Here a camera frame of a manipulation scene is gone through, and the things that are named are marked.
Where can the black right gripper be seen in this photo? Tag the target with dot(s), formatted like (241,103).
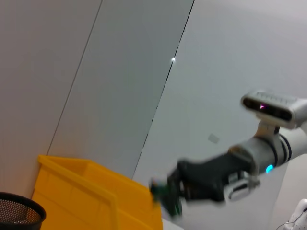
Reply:
(206,179)

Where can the green plastic wrapper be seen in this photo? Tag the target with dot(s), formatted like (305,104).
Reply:
(158,190)

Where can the black mesh pen holder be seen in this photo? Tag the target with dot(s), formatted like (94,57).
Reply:
(19,215)

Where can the yellow plastic bin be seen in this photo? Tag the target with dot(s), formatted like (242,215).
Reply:
(84,191)

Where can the white rounded background object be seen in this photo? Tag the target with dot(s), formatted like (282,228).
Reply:
(299,215)

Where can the grey wall sticker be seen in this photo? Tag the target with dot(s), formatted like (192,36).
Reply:
(213,138)

